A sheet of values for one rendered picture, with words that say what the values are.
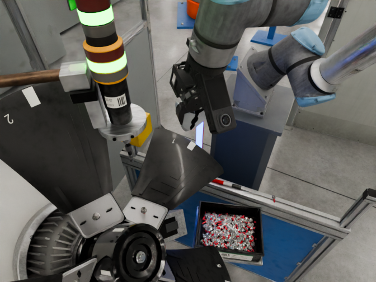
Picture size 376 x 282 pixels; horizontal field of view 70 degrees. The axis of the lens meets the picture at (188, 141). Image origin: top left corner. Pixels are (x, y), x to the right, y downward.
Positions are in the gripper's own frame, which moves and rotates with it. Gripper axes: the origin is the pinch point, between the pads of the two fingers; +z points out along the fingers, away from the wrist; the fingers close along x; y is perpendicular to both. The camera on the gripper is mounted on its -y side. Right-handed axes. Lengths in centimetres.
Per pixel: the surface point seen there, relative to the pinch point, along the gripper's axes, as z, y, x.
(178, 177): 10.2, -6.5, 3.7
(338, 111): 96, 33, -174
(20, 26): 20, 68, 31
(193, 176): 10.9, -7.3, -0.3
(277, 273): 91, -46, -52
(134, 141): 35.5, 20.1, 5.0
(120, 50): -28.4, -3.5, 16.8
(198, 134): 20.1, 8.4, -11.9
